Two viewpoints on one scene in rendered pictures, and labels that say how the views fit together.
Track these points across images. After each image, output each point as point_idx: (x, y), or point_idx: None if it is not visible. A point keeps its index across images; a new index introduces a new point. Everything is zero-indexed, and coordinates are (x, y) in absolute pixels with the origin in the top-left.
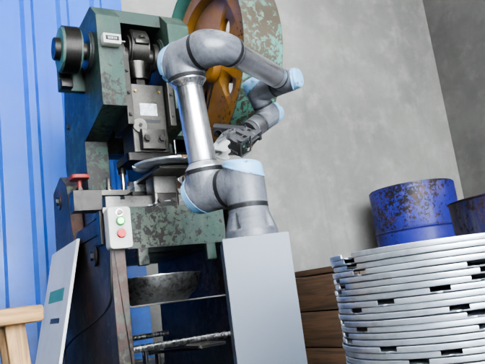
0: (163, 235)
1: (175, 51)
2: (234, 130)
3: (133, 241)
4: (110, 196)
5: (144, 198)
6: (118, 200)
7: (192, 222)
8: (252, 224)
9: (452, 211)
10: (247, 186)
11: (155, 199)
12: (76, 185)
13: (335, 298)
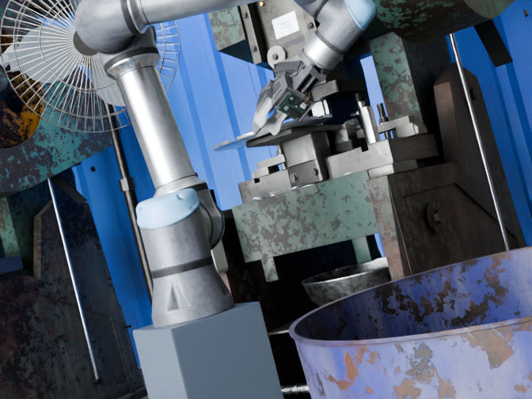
0: (287, 236)
1: None
2: (280, 77)
3: (252, 251)
4: (244, 181)
5: (283, 174)
6: (253, 185)
7: (324, 210)
8: (153, 310)
9: (403, 299)
10: (147, 248)
11: (289, 177)
12: None
13: None
